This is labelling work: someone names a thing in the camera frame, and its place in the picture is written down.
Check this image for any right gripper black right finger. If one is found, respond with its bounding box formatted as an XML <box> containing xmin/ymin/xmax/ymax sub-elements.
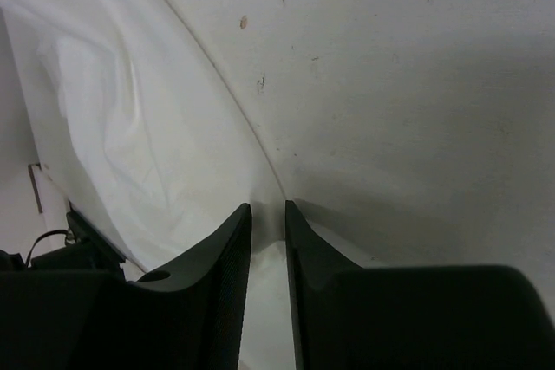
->
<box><xmin>284</xmin><ymin>201</ymin><xmax>554</xmax><ymax>369</ymax></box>

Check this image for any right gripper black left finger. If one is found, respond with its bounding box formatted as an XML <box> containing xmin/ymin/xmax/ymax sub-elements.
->
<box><xmin>1</xmin><ymin>204</ymin><xmax>252</xmax><ymax>369</ymax></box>

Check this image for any white tank top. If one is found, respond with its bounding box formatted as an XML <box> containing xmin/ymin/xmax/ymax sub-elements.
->
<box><xmin>1</xmin><ymin>0</ymin><xmax>283</xmax><ymax>270</ymax></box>

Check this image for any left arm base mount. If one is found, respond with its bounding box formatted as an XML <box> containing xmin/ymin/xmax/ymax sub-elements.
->
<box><xmin>1</xmin><ymin>211</ymin><xmax>126</xmax><ymax>280</ymax></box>

